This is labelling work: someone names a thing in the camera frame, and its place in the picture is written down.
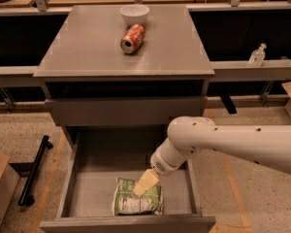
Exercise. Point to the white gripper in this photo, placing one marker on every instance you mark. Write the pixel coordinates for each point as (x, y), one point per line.
(159, 164)

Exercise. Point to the green jalapeno chip bag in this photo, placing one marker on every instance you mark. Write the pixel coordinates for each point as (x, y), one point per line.
(125, 203)

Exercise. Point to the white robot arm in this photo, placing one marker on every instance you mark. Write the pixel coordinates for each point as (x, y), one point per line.
(267, 145)

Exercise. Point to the open grey middle drawer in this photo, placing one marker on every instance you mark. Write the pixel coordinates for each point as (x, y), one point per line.
(99, 157)

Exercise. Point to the grey closed top drawer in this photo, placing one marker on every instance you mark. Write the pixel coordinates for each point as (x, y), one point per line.
(123, 111)

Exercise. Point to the grey drawer cabinet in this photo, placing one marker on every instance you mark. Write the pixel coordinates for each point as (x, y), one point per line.
(87, 62)

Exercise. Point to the black metal bar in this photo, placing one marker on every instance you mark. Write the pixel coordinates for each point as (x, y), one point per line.
(26, 199)

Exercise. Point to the red soda can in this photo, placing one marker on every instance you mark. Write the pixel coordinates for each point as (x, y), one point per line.
(133, 38)

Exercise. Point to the brown cardboard box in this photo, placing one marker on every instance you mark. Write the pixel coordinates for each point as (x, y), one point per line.
(1, 188)

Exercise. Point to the clear sanitizer bottle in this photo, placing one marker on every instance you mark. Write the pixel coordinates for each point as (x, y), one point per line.
(257, 56)

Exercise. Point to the white bowl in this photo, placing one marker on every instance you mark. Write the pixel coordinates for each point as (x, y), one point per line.
(134, 14)

